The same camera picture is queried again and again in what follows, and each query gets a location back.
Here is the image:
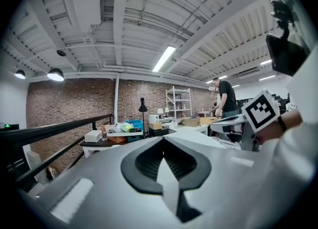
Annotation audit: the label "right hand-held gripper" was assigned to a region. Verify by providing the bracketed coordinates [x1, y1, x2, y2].
[210, 88, 281, 152]

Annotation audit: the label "white side table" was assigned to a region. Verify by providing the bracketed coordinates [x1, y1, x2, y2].
[173, 123, 209, 137]

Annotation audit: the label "person's right forearm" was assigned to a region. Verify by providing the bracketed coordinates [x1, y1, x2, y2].
[257, 110, 304, 146]

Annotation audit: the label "black box device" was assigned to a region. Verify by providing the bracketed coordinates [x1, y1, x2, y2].
[148, 128, 177, 138]

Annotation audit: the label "orange box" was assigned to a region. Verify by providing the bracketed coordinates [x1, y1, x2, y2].
[107, 136, 128, 144]

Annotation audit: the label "white ceiling air conditioner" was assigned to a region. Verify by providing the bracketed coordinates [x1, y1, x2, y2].
[58, 0, 103, 34]

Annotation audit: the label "black clamp mount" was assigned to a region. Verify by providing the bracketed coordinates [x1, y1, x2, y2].
[269, 0, 295, 37]

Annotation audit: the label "dark-top table white legs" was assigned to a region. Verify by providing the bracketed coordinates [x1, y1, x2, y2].
[79, 128, 179, 159]

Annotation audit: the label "white metal shelf rack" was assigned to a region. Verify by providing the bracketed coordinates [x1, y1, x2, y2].
[165, 85, 193, 119]

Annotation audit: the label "white box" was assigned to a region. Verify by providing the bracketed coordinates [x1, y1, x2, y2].
[84, 130, 101, 143]

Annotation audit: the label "ceiling tube light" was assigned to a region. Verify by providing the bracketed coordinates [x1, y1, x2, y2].
[152, 45, 176, 73]

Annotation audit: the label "blue plastic bin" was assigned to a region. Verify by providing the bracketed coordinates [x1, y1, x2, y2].
[125, 120, 144, 132]

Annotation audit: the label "black desk lamp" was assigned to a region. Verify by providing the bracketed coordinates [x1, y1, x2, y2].
[138, 97, 149, 139]

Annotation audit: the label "white pipe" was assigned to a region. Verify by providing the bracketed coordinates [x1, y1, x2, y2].
[114, 74, 120, 124]

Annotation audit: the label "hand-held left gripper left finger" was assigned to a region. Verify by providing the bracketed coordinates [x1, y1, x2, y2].
[37, 136, 184, 229]

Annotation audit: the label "open cardboard box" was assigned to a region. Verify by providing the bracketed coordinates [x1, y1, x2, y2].
[183, 116, 201, 127]

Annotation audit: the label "white tray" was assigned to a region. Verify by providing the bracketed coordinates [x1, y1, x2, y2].
[106, 128, 144, 137]

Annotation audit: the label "round wooden table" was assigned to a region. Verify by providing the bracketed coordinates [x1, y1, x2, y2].
[198, 116, 222, 126]

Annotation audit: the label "black metal railing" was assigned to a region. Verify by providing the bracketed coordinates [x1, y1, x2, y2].
[0, 113, 114, 194]

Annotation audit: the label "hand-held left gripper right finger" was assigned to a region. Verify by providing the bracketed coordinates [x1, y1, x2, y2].
[163, 135, 264, 229]

